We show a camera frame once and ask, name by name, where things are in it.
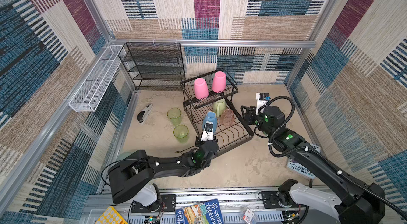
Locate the white wire mesh basket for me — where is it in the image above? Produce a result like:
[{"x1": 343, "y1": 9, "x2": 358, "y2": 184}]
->
[{"x1": 69, "y1": 46, "x2": 124, "y2": 112}]

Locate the pink plastic cup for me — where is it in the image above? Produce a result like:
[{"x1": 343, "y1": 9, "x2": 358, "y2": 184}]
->
[
  {"x1": 194, "y1": 78, "x2": 209, "y2": 100},
  {"x1": 212, "y1": 71, "x2": 226, "y2": 93}
]

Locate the pink translucent glass cup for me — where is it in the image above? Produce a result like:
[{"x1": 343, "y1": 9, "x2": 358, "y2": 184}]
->
[{"x1": 221, "y1": 109, "x2": 234, "y2": 128}]

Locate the grey black stapler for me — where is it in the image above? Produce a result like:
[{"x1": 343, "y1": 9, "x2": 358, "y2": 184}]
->
[{"x1": 136, "y1": 103, "x2": 153, "y2": 124}]

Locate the green glass cup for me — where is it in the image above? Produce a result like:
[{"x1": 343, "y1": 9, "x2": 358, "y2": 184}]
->
[
  {"x1": 167, "y1": 107, "x2": 182, "y2": 126},
  {"x1": 173, "y1": 124, "x2": 189, "y2": 143}
]

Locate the teal cup behind arm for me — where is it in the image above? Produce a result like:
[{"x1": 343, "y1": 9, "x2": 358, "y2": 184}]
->
[{"x1": 116, "y1": 152, "x2": 132, "y2": 161}]

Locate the light green ceramic mug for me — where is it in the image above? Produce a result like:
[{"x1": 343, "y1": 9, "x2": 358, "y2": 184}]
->
[{"x1": 213, "y1": 99, "x2": 226, "y2": 118}]

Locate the black mesh shelf unit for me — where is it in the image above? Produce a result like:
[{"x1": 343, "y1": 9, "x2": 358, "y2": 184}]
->
[{"x1": 119, "y1": 42, "x2": 185, "y2": 91}]

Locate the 91-storey treehouse book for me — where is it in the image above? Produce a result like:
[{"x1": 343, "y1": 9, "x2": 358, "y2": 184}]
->
[{"x1": 176, "y1": 199, "x2": 224, "y2": 224}]

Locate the black two-tier dish rack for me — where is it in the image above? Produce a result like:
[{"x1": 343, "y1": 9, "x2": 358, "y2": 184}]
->
[{"x1": 180, "y1": 68, "x2": 254, "y2": 156}]

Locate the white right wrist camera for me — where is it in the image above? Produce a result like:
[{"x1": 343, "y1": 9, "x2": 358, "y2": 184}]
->
[{"x1": 255, "y1": 93, "x2": 270, "y2": 115}]

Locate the white blue-handled mug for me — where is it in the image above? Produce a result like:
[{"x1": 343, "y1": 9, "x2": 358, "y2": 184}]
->
[{"x1": 202, "y1": 111, "x2": 218, "y2": 134}]

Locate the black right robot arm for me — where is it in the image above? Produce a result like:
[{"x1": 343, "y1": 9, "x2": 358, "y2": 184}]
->
[{"x1": 241, "y1": 101, "x2": 387, "y2": 224}]

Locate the yellow patterned card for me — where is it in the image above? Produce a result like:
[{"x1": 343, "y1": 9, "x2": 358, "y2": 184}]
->
[{"x1": 95, "y1": 206, "x2": 128, "y2": 224}]

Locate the small clear plastic box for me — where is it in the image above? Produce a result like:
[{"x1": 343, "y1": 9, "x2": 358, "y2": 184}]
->
[{"x1": 240, "y1": 206, "x2": 258, "y2": 224}]

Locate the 143-storey treehouse book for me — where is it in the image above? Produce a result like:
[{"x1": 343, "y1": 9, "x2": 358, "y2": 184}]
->
[{"x1": 286, "y1": 155, "x2": 316, "y2": 179}]

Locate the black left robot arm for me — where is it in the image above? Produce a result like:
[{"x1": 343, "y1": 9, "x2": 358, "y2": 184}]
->
[{"x1": 108, "y1": 139, "x2": 219, "y2": 204}]

